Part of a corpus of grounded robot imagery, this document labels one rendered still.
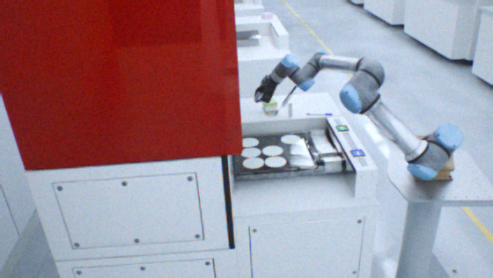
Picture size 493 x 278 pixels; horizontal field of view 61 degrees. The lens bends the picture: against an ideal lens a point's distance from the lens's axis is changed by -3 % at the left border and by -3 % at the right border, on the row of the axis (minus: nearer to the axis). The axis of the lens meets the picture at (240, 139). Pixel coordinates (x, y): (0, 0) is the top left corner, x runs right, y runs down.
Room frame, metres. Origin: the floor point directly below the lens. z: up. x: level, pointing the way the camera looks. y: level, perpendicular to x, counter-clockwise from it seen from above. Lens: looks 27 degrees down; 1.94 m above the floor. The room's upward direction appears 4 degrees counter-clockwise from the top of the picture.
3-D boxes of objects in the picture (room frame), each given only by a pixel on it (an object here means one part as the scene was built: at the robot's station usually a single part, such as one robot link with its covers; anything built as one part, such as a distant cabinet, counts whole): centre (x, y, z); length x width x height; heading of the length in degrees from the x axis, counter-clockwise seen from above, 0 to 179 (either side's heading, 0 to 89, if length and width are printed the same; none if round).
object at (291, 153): (1.88, -0.16, 0.90); 0.34 x 0.34 x 0.01; 2
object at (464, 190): (1.70, -0.91, 0.75); 0.45 x 0.44 x 0.13; 83
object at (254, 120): (2.27, -0.24, 0.89); 0.62 x 0.35 x 0.14; 92
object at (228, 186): (1.68, 0.06, 1.02); 0.82 x 0.03 x 0.40; 2
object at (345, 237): (1.96, -0.26, 0.41); 0.97 x 0.64 x 0.82; 2
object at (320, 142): (1.90, -0.42, 0.87); 0.36 x 0.08 x 0.03; 2
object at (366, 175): (1.82, -0.52, 0.89); 0.55 x 0.09 x 0.14; 2
